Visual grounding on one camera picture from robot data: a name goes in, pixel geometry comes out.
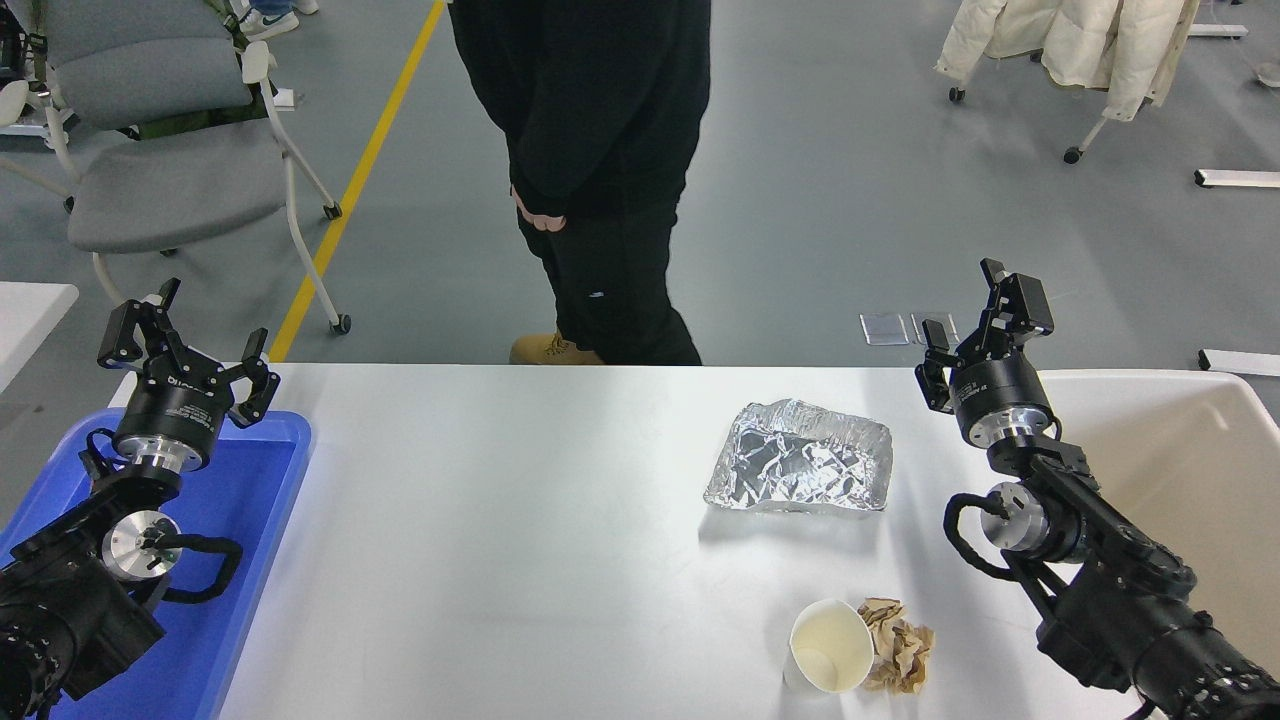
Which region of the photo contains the foil tray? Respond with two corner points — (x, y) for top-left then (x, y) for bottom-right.
(703, 398), (894, 516)

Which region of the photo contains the tan paper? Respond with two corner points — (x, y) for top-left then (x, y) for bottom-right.
(858, 597), (936, 695)

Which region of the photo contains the white wheeled chair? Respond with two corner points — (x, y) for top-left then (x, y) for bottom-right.
(948, 0), (1206, 164)

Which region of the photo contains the person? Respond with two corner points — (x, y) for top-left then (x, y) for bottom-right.
(238, 0), (319, 43)
(447, 0), (713, 366)

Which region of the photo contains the blue plastic tray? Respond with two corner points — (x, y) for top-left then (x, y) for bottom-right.
(0, 408), (313, 720)

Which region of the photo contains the person's right hand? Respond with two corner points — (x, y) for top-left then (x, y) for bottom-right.
(513, 190), (568, 234)

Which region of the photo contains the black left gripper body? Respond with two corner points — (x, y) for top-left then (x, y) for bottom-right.
(116, 372), (233, 463)

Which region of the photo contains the grey wheeled chair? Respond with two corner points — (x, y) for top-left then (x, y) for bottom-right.
(45, 0), (353, 336)

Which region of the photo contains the white framed chair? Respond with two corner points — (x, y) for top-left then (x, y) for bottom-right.
(0, 0), (79, 214)

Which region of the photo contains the cream puffy jacket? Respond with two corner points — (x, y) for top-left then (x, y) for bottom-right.
(935, 0), (1201, 123)

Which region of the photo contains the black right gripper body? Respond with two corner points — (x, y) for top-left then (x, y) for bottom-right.
(948, 350), (1054, 437)

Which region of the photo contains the small white side table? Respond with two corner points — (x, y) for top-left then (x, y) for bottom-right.
(0, 282), (80, 393)

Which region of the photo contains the large pale bin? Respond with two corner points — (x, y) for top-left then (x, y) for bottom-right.
(1035, 368), (1280, 681)

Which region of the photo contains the white paper cup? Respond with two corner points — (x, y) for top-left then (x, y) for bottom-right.
(783, 598), (875, 695)

